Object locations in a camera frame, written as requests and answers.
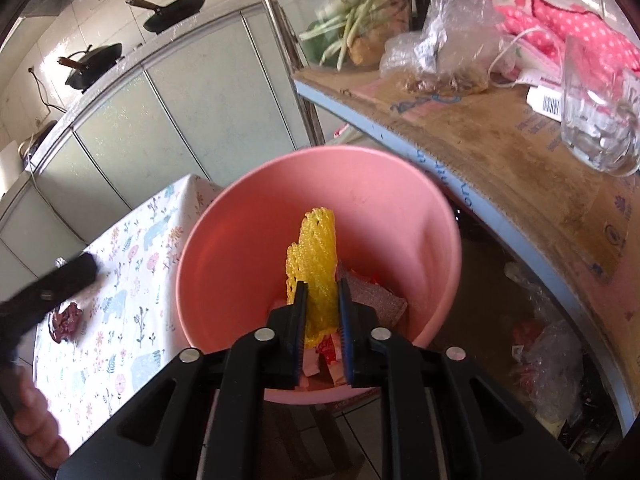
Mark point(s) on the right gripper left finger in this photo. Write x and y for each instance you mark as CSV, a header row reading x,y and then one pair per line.
x,y
199,417

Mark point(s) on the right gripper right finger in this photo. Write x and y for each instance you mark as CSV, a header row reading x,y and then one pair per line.
x,y
443,418

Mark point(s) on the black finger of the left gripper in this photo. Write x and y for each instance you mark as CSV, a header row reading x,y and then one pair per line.
x,y
22,312

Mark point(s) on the pink white plastic wrapper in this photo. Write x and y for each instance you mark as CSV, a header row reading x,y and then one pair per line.
x,y
325,358

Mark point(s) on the yellow foam net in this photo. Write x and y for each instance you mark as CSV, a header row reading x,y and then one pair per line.
x,y
312,259

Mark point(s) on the grey kitchen cabinet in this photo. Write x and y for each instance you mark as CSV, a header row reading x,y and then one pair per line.
x,y
212,99

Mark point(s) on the person's left hand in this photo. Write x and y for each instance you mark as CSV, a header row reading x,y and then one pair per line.
x,y
37,425

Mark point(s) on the crumpled red blue wrapper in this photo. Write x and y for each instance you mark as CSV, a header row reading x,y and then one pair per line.
x,y
63,322

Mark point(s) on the floral tablecloth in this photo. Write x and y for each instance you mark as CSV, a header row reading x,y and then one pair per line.
x,y
129,327

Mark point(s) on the plastic bags under shelf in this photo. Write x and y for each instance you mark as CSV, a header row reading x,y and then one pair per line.
x,y
548,355

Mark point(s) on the grey silver scouring pad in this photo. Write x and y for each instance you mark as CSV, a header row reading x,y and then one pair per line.
x,y
388,307

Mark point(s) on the pink plastic bin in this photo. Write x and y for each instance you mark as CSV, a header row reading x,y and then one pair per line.
x,y
393,228

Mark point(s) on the black wok left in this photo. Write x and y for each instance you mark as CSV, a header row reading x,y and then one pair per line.
x,y
87,67

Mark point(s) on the black wok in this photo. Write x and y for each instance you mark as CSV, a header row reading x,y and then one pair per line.
x,y
87,67
164,17

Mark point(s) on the metal shelf rack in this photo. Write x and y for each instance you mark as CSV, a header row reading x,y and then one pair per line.
x,y
576,229

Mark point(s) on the black wok right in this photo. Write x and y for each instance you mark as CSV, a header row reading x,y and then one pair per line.
x,y
164,17

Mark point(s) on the glass mug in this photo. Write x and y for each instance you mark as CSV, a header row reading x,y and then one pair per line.
x,y
600,111

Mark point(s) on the clear plastic bag on shelf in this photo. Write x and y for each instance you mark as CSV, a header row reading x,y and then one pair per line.
x,y
451,55

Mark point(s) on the pink polka dot cloth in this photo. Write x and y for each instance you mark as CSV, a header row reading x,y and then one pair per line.
x,y
541,28

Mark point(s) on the vegetables in jar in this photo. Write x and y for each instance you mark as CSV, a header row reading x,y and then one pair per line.
x,y
346,34

